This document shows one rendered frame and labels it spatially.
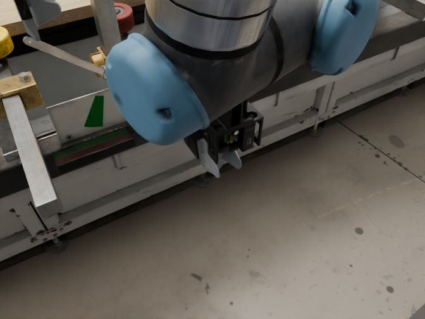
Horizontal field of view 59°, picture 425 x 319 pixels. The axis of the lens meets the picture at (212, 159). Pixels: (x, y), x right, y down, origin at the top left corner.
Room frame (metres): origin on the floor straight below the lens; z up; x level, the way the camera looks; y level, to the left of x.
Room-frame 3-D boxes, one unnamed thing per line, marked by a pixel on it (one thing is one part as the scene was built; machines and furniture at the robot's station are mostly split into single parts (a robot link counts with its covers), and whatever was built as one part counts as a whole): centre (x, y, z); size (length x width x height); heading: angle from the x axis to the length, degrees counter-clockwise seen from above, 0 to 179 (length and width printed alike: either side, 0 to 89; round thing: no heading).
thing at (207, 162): (0.38, 0.00, 0.86); 0.06 x 0.03 x 0.09; 30
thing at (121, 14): (0.77, 0.21, 0.85); 0.08 x 0.08 x 0.11
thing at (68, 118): (0.65, 0.22, 0.75); 0.26 x 0.01 x 0.10; 120
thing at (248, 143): (0.38, -0.01, 0.97); 0.09 x 0.08 x 0.12; 30
